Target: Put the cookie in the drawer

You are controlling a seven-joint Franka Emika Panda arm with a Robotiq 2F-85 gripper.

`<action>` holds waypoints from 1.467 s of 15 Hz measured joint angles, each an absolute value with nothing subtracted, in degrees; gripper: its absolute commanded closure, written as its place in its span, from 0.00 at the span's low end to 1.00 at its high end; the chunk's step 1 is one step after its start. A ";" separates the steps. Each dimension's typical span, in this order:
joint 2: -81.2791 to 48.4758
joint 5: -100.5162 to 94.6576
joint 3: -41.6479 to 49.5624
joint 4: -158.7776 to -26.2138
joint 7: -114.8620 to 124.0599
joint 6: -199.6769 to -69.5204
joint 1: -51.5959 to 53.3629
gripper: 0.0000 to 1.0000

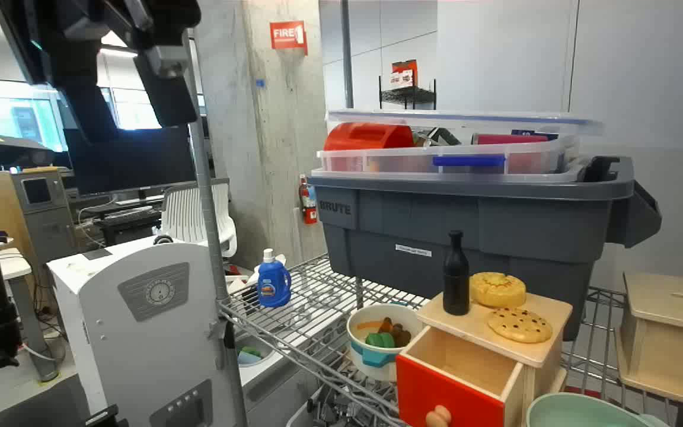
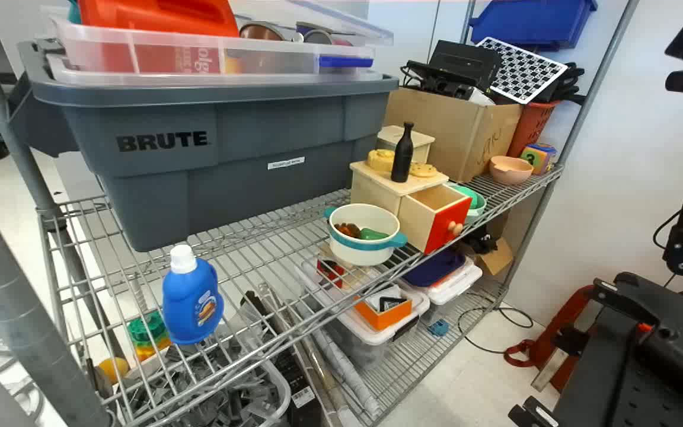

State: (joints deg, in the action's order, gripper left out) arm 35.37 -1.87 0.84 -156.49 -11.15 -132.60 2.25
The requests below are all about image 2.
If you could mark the black toy bottle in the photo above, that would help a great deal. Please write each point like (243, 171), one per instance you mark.
(403, 154)

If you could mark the black electronic device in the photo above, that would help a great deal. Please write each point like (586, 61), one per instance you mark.
(461, 61)

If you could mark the pale green bowl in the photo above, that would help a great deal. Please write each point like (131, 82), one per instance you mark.
(476, 200)

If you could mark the pink bowl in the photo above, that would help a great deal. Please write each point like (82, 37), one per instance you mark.
(511, 171)

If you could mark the brown toy food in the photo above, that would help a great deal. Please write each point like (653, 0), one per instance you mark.
(348, 230)

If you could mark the green stacked toy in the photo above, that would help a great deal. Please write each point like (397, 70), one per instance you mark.
(150, 333)

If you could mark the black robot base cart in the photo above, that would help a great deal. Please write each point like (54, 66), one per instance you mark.
(650, 364)

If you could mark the blue plastic bin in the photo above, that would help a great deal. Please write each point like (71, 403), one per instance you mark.
(532, 19)

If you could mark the small cardboard box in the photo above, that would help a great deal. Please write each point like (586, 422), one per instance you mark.
(495, 257)

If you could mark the yellow toy donut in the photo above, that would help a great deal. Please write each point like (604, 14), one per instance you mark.
(380, 161)

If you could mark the blue detergent bottle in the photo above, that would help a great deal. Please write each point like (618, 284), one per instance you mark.
(192, 303)

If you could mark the orange red plastic item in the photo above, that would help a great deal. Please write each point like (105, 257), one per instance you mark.
(160, 14)

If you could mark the small blue plastic piece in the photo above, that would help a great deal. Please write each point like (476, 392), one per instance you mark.
(437, 327)

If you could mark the clear bin with blue lid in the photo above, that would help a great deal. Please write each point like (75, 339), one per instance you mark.
(439, 274)

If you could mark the orange black white block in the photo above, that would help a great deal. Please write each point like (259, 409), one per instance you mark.
(386, 309)

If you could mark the light wooden drawer cabinet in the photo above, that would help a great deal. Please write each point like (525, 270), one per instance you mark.
(373, 190)

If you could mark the light wooden box slotted lid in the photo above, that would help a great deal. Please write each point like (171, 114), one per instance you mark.
(426, 143)

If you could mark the colourful toy block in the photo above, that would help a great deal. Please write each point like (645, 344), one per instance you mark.
(540, 158)

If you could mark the black white checkered board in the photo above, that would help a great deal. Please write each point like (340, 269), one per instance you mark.
(524, 71)

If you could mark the brown cardboard box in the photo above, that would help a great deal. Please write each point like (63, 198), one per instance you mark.
(469, 130)

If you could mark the red fronted wooden drawer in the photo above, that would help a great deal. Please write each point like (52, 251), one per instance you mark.
(439, 225)

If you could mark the grey Brute storage tote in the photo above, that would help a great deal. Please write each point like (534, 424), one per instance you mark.
(225, 158)

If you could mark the clear plastic container blue latch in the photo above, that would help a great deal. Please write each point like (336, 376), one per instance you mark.
(183, 56)

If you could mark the green toy food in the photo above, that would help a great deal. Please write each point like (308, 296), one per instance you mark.
(373, 232)

